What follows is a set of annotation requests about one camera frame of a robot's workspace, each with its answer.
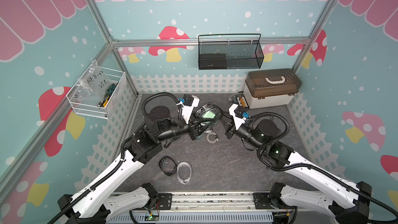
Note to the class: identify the clear labelled plastic bag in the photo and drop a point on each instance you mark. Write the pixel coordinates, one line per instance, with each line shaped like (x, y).
(93, 83)

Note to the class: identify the black box in basket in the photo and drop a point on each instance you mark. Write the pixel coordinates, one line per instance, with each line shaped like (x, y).
(212, 61)

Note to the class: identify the green tool in basket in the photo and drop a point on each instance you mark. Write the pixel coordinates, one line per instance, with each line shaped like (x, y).
(107, 96)

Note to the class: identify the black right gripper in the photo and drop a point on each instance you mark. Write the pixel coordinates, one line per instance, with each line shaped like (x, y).
(230, 128)

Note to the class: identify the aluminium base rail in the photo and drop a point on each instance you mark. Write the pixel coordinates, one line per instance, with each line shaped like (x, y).
(210, 207)

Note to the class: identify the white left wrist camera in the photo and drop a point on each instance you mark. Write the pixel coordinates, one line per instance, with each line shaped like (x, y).
(187, 103)

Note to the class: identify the brown lid storage box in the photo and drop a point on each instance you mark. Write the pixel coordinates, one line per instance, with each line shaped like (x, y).
(268, 88)

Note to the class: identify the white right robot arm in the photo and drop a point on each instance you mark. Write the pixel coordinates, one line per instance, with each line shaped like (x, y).
(347, 202)

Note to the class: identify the green wall charger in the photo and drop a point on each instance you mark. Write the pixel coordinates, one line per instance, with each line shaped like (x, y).
(208, 115)

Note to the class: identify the black yellow battery charger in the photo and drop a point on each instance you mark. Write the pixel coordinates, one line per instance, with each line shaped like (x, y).
(241, 100)

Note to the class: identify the black wire mesh wall basket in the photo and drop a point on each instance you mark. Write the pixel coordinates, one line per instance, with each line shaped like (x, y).
(243, 51)

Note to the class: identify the white wire wall basket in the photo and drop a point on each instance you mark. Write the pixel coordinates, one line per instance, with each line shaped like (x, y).
(89, 107)

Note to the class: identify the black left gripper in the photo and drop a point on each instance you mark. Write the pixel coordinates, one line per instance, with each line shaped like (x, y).
(194, 126)

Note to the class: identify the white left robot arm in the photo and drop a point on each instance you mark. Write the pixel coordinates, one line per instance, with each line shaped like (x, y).
(95, 204)

